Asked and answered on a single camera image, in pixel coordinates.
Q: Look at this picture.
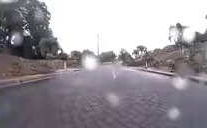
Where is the thin tall pole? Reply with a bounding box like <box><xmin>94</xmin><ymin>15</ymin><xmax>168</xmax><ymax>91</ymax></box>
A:
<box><xmin>96</xmin><ymin>33</ymin><xmax>100</xmax><ymax>57</ymax></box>

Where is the grey brick paved road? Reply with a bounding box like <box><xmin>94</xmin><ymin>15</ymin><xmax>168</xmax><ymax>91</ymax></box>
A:
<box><xmin>0</xmin><ymin>63</ymin><xmax>207</xmax><ymax>128</ymax></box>

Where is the brown slope with bushes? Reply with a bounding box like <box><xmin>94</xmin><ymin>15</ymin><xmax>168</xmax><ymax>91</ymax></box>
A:
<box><xmin>147</xmin><ymin>29</ymin><xmax>207</xmax><ymax>76</ymax></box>

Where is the pale concrete kerb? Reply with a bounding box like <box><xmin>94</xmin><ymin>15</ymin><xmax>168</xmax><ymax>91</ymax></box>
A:
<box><xmin>0</xmin><ymin>67</ymin><xmax>83</xmax><ymax>90</ymax></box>
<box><xmin>125</xmin><ymin>66</ymin><xmax>207</xmax><ymax>85</ymax></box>

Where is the brown earth slope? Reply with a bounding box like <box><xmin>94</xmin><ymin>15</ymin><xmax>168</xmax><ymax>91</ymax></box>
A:
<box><xmin>0</xmin><ymin>52</ymin><xmax>80</xmax><ymax>80</ymax></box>

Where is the large dark tree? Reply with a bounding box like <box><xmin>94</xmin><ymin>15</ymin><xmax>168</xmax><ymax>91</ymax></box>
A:
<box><xmin>0</xmin><ymin>0</ymin><xmax>69</xmax><ymax>61</ymax></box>

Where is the row of trees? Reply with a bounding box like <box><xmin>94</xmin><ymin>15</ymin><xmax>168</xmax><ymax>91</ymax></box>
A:
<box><xmin>70</xmin><ymin>44</ymin><xmax>155</xmax><ymax>67</ymax></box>

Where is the palm tree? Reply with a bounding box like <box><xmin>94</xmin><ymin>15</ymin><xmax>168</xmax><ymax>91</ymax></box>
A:
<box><xmin>168</xmin><ymin>22</ymin><xmax>192</xmax><ymax>54</ymax></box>

